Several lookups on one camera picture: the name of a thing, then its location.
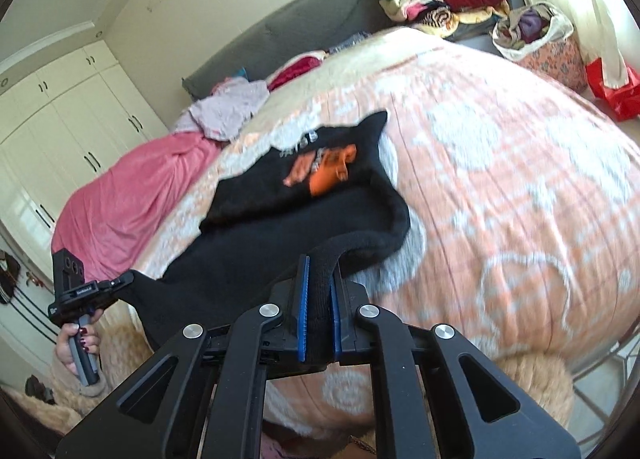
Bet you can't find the black sweater with orange patch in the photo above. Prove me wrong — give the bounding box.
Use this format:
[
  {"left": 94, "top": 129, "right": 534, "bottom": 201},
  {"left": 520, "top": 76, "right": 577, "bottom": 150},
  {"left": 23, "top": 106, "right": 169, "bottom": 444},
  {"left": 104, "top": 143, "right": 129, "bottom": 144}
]
[{"left": 117, "top": 110, "right": 410, "bottom": 363}]

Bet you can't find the bag of purple clothes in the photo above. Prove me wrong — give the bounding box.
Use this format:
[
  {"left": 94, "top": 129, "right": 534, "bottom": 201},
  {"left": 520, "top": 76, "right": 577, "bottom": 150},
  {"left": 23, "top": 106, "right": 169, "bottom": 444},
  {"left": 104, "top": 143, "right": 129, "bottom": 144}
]
[{"left": 491, "top": 2, "right": 588, "bottom": 93}]

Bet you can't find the person's left hand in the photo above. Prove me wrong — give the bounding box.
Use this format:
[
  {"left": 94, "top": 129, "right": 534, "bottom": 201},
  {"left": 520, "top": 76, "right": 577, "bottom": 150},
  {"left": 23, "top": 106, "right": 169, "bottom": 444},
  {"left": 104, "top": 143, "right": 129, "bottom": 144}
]
[{"left": 54, "top": 309, "right": 104, "bottom": 375}]

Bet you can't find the pink blanket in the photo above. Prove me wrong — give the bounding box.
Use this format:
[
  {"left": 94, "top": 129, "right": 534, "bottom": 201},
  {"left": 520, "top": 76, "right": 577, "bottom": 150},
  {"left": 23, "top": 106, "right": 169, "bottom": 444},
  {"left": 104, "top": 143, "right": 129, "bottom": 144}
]
[{"left": 51, "top": 132, "right": 224, "bottom": 281}]

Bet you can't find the white wardrobe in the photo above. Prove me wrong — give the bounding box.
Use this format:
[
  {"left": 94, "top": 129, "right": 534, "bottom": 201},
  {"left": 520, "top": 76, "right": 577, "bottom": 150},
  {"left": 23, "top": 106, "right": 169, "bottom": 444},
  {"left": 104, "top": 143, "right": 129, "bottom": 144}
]
[{"left": 1, "top": 40, "right": 168, "bottom": 279}]

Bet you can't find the orange white plush blanket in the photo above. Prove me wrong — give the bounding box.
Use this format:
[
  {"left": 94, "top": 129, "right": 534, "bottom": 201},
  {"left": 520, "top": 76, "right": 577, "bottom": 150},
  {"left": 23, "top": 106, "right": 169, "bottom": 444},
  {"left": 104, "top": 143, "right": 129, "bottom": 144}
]
[{"left": 137, "top": 44, "right": 639, "bottom": 423}]

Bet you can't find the lilac crumpled garment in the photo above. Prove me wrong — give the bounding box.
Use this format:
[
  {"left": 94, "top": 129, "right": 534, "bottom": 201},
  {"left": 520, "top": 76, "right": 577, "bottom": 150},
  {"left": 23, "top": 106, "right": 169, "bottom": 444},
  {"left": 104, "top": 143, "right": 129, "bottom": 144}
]
[{"left": 171, "top": 77, "right": 269, "bottom": 142}]

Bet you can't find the beige bed sheet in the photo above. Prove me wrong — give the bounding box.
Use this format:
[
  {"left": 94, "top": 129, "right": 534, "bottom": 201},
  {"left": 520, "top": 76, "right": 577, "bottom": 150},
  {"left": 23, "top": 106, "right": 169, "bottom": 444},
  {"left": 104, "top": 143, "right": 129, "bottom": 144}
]
[{"left": 227, "top": 27, "right": 452, "bottom": 154}]

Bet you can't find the grey quilted headboard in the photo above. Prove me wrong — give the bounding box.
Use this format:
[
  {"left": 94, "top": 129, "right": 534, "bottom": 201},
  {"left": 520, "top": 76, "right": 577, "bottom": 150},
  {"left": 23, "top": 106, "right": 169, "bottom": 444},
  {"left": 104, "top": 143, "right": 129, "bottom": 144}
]
[{"left": 182, "top": 0, "right": 392, "bottom": 100}]

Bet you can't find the red plastic bag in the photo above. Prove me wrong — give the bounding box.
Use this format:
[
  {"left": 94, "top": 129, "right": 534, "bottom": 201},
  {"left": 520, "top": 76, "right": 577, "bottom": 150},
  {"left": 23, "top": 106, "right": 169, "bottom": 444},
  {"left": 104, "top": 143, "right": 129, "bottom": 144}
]
[{"left": 586, "top": 58, "right": 640, "bottom": 122}]

